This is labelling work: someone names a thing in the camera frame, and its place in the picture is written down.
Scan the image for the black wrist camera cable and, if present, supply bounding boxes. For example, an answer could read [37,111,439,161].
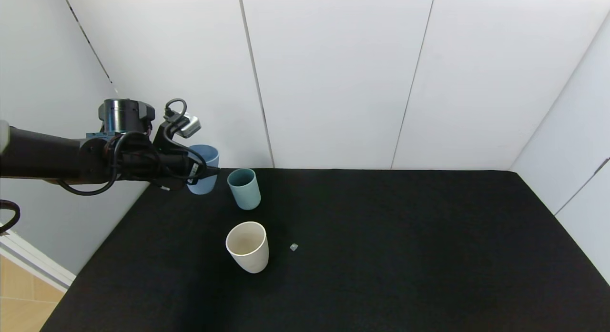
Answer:
[152,98,210,192]

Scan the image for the teal green plastic cup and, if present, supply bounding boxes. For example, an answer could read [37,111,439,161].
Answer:
[227,168,262,211]

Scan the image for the light blue plastic cup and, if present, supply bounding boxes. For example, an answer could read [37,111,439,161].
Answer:
[187,144,220,195]

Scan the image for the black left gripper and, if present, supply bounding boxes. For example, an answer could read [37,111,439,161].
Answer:
[159,152,221,186]

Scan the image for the thick black arm hose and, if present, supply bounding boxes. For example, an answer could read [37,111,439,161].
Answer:
[0,200,21,234]

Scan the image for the black fabric table cover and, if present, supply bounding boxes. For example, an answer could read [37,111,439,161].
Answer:
[41,168,610,332]

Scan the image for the cream white plastic cup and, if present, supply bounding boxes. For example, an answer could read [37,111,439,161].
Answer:
[225,221,270,274]

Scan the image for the white panel frame rail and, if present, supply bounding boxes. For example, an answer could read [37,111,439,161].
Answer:
[0,230,77,293]

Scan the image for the black red wrist cable bundle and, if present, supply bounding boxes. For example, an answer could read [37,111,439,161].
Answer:
[56,131,132,197]

